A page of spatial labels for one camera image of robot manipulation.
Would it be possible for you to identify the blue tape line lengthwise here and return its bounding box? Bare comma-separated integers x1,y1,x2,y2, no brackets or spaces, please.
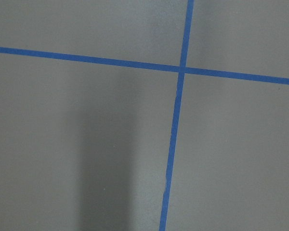
158,0,195,231

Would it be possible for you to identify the blue tape line crosswise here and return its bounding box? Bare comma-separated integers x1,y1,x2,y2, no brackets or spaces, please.
0,47,289,85

